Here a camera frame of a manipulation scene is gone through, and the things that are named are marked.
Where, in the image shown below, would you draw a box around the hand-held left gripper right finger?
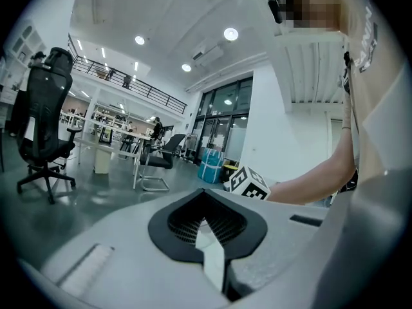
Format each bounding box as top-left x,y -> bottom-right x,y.
203,187 -> 330,309

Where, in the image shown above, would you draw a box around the person's right harness strap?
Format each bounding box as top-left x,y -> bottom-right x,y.
336,51 -> 360,161

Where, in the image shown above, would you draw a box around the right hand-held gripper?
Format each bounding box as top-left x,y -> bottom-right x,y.
223,165 -> 272,202

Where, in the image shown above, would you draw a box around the black balcony railing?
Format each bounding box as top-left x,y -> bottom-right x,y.
67,33 -> 189,116

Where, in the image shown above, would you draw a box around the black cantilever visitor chair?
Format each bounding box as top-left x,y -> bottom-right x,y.
137,133 -> 187,192

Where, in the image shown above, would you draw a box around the beige waste bin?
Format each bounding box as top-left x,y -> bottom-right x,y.
93,145 -> 113,174

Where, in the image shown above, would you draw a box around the black and yellow box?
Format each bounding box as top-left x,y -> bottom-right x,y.
221,160 -> 241,184

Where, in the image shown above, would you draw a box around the person's face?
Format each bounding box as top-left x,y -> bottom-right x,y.
284,0 -> 342,32

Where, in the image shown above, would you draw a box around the black mesh office chair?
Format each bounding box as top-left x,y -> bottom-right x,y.
15,46 -> 84,205

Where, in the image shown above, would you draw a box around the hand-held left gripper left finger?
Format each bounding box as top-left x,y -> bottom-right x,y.
19,187 -> 233,309

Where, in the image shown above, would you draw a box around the person's beige shirt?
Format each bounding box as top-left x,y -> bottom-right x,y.
334,0 -> 410,188

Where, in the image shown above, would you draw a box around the person's right forearm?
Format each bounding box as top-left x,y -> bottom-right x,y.
267,133 -> 359,207

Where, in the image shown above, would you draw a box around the white arched shelf unit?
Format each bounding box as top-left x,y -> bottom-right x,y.
2,19 -> 46,77

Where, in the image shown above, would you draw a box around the black head-worn camera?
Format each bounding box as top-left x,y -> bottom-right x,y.
267,0 -> 285,24

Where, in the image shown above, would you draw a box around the white ceiling air conditioner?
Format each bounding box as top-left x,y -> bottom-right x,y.
191,41 -> 225,68

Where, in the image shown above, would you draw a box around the long white table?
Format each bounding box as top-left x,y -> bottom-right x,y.
68,113 -> 153,190

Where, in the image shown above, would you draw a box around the black-framed glass doors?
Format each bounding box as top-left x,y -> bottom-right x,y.
191,77 -> 254,167

